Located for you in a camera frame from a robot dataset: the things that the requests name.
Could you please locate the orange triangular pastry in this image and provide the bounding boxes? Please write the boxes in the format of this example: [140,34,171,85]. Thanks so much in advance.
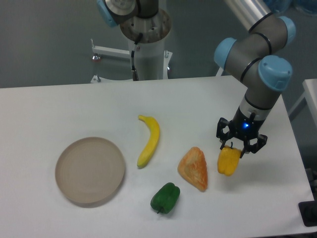
[177,147,208,192]

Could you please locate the white side table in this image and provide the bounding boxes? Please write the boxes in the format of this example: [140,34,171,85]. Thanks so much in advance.
[288,78,317,125]

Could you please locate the yellow banana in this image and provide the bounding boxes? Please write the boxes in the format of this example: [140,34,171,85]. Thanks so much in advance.
[137,115,160,168]

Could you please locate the black device at table edge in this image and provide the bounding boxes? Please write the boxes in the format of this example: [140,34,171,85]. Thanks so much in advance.
[298,201,317,227]

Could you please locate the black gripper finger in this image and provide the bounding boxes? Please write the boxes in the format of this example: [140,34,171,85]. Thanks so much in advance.
[240,134,267,158]
[216,118,232,150]

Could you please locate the black cable on pedestal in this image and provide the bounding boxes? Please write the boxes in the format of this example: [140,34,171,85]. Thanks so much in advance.
[131,33,143,81]

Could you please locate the white pedestal base frame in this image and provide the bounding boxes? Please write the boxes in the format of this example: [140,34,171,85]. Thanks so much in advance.
[91,40,173,81]

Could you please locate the green bell pepper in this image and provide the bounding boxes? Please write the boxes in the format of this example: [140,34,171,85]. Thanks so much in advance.
[150,182,180,214]

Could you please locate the beige round plate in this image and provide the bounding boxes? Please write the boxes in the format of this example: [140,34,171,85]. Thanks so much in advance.
[55,137,125,208]

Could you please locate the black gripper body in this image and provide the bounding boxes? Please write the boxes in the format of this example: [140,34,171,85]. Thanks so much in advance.
[228,99,272,142]

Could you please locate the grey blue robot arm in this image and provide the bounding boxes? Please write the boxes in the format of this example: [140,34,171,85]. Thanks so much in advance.
[97,0,296,154]

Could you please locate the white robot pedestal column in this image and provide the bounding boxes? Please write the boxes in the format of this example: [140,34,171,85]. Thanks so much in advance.
[120,8,172,81]

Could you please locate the yellow bell pepper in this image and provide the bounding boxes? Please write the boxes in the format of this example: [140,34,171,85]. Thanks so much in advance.
[217,144,241,176]

